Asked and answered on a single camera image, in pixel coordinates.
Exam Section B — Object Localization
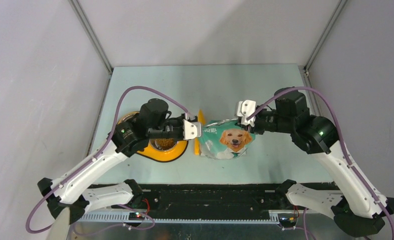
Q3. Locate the yellow plastic scoop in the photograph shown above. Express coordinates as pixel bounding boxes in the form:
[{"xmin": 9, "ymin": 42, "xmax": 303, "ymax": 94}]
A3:
[{"xmin": 193, "ymin": 109, "xmax": 206, "ymax": 156}]

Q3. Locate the green white pet food bag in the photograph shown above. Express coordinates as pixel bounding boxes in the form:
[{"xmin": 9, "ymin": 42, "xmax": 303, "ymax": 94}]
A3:
[{"xmin": 198, "ymin": 119, "xmax": 256, "ymax": 160}]

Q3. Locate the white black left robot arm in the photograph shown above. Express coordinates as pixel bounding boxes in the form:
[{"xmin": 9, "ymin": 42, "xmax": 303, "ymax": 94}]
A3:
[{"xmin": 37, "ymin": 98, "xmax": 202, "ymax": 224}]

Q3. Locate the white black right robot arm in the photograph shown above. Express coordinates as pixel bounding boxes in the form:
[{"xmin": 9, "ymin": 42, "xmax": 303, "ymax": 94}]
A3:
[{"xmin": 235, "ymin": 86, "xmax": 394, "ymax": 239}]

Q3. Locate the brown pet food kibble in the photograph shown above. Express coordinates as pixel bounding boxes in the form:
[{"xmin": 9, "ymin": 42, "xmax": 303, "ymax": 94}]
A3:
[{"xmin": 154, "ymin": 138, "xmax": 177, "ymax": 151}]

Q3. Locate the yellow double pet bowl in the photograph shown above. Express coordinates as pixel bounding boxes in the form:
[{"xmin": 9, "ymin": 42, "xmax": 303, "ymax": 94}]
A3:
[{"xmin": 111, "ymin": 108, "xmax": 188, "ymax": 163}]

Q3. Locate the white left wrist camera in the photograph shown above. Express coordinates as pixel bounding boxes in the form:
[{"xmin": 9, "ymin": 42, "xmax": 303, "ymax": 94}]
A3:
[{"xmin": 183, "ymin": 119, "xmax": 200, "ymax": 141}]

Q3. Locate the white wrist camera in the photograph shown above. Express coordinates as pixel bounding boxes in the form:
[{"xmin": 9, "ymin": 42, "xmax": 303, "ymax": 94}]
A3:
[
  {"xmin": 183, "ymin": 119, "xmax": 200, "ymax": 141},
  {"xmin": 235, "ymin": 100, "xmax": 257, "ymax": 127}
]

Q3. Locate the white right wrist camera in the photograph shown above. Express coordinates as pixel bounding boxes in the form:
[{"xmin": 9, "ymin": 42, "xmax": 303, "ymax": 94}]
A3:
[{"xmin": 235, "ymin": 100, "xmax": 257, "ymax": 127}]

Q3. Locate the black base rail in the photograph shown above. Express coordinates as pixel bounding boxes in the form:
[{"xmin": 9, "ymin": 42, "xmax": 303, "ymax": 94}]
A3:
[{"xmin": 128, "ymin": 183, "xmax": 294, "ymax": 220}]

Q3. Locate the aluminium frame rail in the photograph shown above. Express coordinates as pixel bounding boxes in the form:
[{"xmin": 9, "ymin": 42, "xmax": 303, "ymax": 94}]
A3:
[{"xmin": 71, "ymin": 211, "xmax": 317, "ymax": 226}]

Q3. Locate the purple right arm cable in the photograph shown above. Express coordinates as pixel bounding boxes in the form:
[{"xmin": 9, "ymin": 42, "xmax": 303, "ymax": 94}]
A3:
[{"xmin": 246, "ymin": 86, "xmax": 394, "ymax": 240}]

